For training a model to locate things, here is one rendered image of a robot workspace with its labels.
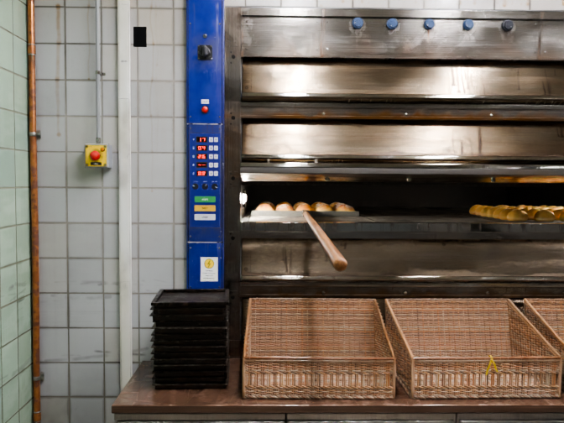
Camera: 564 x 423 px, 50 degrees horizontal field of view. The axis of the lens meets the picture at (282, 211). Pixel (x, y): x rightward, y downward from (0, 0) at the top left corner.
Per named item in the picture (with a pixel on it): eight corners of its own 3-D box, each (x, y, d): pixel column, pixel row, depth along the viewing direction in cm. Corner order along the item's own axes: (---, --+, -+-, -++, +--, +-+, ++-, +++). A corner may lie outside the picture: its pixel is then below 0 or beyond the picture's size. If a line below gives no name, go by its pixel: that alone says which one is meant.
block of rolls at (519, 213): (467, 214, 338) (467, 204, 338) (550, 214, 339) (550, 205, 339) (509, 221, 277) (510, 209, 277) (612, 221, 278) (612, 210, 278)
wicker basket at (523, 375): (381, 359, 263) (382, 297, 261) (508, 359, 265) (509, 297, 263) (409, 400, 214) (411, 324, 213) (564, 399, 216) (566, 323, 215)
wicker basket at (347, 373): (247, 359, 262) (248, 296, 261) (376, 360, 262) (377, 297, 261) (239, 399, 214) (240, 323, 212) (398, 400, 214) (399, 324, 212)
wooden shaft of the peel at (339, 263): (347, 272, 126) (347, 258, 126) (333, 272, 126) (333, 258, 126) (309, 216, 297) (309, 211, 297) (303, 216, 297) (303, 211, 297)
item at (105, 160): (89, 168, 258) (88, 144, 257) (112, 168, 258) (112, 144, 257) (83, 167, 250) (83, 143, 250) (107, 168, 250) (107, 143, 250)
